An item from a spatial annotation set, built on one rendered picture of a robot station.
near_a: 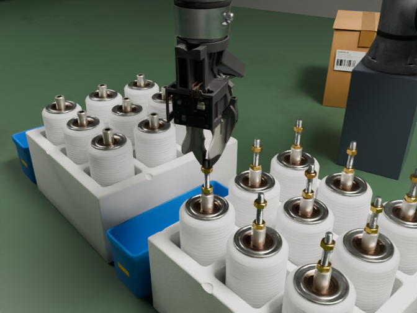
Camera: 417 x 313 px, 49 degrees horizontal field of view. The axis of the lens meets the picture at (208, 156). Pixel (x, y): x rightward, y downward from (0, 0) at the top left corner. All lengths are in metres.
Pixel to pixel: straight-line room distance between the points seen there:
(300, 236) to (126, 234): 0.39
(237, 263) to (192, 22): 0.35
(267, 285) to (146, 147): 0.46
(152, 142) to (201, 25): 0.48
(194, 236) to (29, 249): 0.50
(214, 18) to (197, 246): 0.38
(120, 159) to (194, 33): 0.44
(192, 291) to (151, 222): 0.28
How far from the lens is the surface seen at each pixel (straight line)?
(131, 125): 1.11
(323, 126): 1.66
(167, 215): 1.04
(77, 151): 1.09
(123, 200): 0.99
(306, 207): 0.77
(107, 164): 0.98
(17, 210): 1.29
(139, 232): 1.01
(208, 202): 0.76
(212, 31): 0.60
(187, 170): 1.06
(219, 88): 0.63
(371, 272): 0.72
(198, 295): 0.78
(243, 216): 0.84
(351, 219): 0.86
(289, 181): 0.90
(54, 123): 1.17
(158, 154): 1.04
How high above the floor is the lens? 0.72
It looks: 30 degrees down
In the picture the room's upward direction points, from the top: straight up
